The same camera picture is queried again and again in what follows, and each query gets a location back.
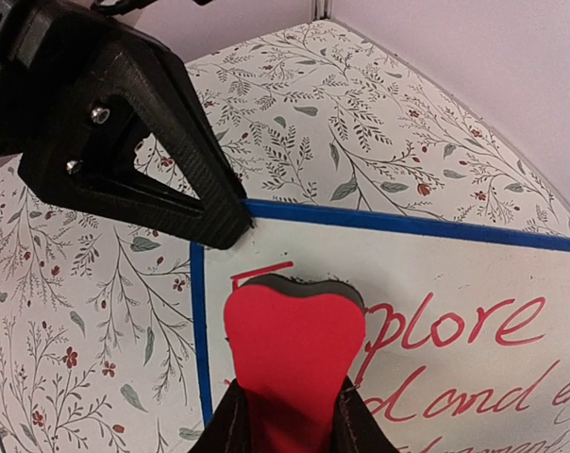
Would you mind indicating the left rear aluminium post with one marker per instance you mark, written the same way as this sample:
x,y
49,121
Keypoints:
x,y
321,9

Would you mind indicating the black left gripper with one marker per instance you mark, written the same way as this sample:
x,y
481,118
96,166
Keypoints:
x,y
28,90

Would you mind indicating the small whiteboard blue frame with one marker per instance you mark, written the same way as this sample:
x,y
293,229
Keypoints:
x,y
467,344

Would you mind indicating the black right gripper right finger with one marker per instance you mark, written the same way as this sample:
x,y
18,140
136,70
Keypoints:
x,y
354,429

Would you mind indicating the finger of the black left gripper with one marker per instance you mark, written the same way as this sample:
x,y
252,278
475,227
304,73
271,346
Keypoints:
x,y
124,135

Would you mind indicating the red whiteboard eraser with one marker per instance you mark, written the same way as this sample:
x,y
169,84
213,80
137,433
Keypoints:
x,y
292,345

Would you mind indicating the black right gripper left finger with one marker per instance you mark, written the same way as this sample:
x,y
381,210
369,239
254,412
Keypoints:
x,y
229,429

